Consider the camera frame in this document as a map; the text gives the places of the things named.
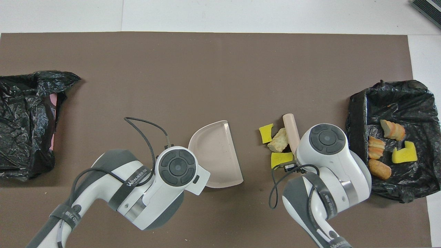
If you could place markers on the beige rough bread chunk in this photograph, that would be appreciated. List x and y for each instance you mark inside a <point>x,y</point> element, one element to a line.
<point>278,141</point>

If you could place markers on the black bag bin pink inside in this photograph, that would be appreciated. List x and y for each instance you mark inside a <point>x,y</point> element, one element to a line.
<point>24,137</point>

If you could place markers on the beige hand brush black bristles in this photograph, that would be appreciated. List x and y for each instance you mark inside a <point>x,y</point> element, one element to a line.
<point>291,127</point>

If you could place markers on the beige plastic dustpan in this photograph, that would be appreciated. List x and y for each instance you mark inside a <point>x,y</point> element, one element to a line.
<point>215,155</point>

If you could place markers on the dark ribbed grille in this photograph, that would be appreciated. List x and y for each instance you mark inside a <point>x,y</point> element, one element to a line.
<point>429,8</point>

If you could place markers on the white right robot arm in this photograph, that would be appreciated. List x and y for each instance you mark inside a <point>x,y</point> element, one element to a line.
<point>330,158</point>

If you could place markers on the brown table mat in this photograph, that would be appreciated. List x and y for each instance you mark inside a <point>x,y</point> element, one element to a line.
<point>206,55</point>

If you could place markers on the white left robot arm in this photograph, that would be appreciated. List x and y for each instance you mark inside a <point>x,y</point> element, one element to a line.
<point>162,193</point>

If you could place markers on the black bag lined bin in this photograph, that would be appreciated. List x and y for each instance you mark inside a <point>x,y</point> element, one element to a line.
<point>358,113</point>

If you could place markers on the pale crusty bread chunk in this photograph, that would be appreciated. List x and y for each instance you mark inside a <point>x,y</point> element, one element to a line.
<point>392,130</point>

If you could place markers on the brown bread roll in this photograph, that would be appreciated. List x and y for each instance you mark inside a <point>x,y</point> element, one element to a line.
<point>379,168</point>

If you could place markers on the orange ridged bread piece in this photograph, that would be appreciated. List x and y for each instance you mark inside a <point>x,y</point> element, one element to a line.
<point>376,148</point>

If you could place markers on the yellow sponge piece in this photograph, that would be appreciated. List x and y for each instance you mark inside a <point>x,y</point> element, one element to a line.
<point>279,159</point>
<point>266,133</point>

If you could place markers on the notched yellow sponge block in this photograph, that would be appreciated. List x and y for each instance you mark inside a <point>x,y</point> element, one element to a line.
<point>403,155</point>

